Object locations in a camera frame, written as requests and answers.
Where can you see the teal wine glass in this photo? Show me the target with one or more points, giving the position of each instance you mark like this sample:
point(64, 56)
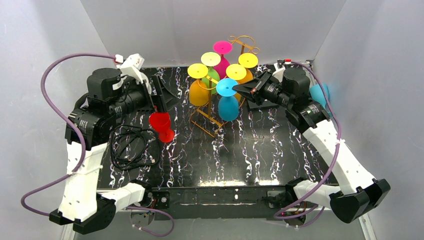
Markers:
point(318, 96)

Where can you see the green wine glass pale base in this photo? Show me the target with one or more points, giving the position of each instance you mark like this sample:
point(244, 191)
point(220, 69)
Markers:
point(211, 59)

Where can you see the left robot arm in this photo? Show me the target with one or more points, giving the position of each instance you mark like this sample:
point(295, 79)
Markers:
point(111, 96)

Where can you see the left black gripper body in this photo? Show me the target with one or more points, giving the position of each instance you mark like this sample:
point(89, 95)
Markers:
point(152, 94)

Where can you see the magenta wine glass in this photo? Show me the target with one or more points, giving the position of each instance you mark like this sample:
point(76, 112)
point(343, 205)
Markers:
point(222, 48)

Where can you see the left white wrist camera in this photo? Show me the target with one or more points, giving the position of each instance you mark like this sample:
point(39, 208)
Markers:
point(131, 66)

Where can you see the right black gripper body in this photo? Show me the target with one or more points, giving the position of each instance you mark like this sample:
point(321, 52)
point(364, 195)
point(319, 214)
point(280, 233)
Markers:
point(261, 87)

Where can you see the black flat box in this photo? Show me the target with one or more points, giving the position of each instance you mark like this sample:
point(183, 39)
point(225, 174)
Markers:
point(264, 106)

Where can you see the gold wire glass rack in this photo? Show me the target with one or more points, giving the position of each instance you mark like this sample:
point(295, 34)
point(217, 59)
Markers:
point(206, 117)

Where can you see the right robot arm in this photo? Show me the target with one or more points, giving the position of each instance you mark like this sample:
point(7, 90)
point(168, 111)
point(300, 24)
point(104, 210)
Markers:
point(347, 188)

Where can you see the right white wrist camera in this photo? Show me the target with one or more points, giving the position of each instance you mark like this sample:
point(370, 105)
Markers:
point(280, 66)

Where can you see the orange glass yellow base middle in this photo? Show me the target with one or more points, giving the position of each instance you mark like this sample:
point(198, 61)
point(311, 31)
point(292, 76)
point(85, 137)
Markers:
point(236, 72)

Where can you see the orange glass yellow base left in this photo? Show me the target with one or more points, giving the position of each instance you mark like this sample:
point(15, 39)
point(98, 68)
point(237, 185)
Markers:
point(198, 95)

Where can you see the orange glass yellow base rear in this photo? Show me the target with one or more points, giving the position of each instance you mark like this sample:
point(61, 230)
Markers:
point(249, 61)

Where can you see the red wine glass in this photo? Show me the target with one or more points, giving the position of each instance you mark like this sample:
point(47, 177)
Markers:
point(161, 124)

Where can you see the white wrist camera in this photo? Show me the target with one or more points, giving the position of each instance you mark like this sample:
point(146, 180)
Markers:
point(131, 66)
point(280, 66)

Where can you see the blue wine glass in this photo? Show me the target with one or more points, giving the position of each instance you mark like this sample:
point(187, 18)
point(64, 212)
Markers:
point(228, 105)

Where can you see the orange glass yellow base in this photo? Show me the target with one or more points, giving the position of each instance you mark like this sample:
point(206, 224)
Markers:
point(236, 72)
point(198, 95)
point(249, 61)

